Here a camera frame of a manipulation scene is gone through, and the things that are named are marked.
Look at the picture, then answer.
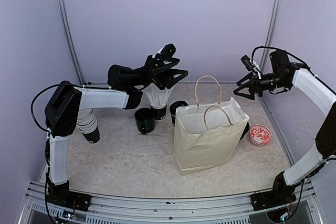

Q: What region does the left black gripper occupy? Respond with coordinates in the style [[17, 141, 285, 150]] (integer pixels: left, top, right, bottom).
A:
[[129, 52, 188, 90]]

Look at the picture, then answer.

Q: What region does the red patterned white bowl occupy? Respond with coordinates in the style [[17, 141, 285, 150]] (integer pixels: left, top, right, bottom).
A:
[[249, 124, 272, 146]]

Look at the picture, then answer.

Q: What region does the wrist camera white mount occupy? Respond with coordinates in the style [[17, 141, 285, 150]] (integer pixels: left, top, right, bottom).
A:
[[240, 55, 263, 79], [157, 44, 176, 58]]

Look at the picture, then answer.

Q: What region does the black cup sleeve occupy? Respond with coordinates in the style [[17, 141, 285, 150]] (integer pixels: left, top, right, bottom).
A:
[[134, 108, 155, 135]]

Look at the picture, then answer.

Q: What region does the aluminium front frame rail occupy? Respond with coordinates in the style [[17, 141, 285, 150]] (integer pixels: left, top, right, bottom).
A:
[[18, 180, 323, 224]]

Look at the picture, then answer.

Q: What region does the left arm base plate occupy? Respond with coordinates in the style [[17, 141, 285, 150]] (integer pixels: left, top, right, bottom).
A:
[[47, 191, 92, 212]]

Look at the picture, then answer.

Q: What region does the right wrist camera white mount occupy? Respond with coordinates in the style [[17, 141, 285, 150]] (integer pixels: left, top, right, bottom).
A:
[[240, 55, 263, 79]]

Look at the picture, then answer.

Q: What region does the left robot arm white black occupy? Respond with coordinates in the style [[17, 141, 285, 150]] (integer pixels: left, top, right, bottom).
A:
[[45, 52, 188, 206]]

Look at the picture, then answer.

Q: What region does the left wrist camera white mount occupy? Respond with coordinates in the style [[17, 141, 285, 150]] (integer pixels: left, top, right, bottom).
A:
[[157, 44, 176, 58]]

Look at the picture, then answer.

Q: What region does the cup holding white straws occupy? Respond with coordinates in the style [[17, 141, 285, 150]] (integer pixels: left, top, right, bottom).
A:
[[142, 83, 174, 120]]

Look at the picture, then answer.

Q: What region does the cream paper takeout bag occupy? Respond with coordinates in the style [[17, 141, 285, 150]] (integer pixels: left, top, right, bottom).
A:
[[172, 75, 250, 177]]

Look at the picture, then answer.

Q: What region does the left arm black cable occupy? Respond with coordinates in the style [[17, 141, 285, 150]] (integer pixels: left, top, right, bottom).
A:
[[30, 83, 111, 133]]

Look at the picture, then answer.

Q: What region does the stack of black lids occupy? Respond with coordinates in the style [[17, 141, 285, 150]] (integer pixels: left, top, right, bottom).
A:
[[240, 123, 250, 140]]

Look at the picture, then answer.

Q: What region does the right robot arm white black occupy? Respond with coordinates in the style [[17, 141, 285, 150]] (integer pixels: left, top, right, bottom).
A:
[[234, 47, 335, 205]]

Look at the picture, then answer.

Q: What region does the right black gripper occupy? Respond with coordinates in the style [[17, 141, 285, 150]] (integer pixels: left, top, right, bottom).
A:
[[235, 71, 291, 99]]

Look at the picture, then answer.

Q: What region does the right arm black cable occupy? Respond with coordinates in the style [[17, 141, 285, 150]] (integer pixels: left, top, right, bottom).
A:
[[250, 46, 312, 70]]

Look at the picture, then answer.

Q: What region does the stack of paper cups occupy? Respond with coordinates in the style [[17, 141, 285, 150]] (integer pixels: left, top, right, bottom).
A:
[[77, 109, 100, 144]]

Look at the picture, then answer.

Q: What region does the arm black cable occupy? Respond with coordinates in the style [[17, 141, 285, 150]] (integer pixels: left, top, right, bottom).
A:
[[30, 83, 111, 133], [250, 46, 312, 70]]

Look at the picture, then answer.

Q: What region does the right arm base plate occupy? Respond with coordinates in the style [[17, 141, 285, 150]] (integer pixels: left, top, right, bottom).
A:
[[250, 190, 297, 211]]

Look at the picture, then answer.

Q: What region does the right aluminium corner post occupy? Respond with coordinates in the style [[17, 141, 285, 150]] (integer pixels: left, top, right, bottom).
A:
[[257, 0, 286, 51]]

